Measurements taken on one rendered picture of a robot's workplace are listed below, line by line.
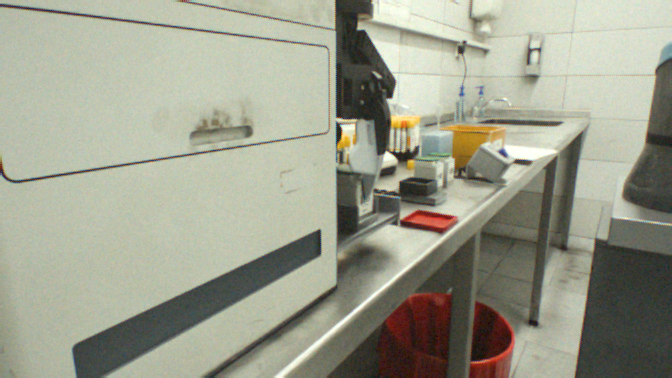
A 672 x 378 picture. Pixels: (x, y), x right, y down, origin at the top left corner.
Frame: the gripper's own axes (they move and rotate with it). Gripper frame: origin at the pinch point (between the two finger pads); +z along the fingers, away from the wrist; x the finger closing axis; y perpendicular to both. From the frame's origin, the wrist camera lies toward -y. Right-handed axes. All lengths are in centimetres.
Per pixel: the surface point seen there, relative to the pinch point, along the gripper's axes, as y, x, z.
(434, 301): -74, -15, 54
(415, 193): -26.5, -2.6, 7.3
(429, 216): -19.4, 3.0, 8.8
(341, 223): 2.6, 0.5, 4.3
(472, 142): -60, -3, 2
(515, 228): -269, -28, 89
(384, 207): -7.3, 1.1, 4.6
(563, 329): -157, 16, 97
